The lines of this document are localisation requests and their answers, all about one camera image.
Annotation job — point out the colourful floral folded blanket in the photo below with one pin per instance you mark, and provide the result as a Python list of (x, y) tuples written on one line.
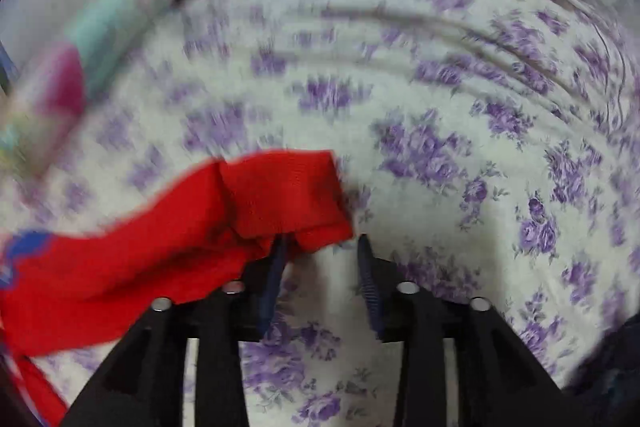
[(60, 87)]

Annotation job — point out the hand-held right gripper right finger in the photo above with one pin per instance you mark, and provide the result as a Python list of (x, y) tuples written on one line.
[(368, 279)]

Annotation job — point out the purple floral bedsheet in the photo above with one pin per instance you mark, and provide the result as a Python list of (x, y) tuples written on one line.
[(400, 57)]

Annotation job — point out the red sweater with blue stripe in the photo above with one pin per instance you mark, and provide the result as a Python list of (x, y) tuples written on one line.
[(150, 267)]

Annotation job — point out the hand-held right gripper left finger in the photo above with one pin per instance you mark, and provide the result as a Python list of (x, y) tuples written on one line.
[(272, 289)]

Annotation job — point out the dark cloth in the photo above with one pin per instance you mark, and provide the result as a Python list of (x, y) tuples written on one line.
[(610, 372)]

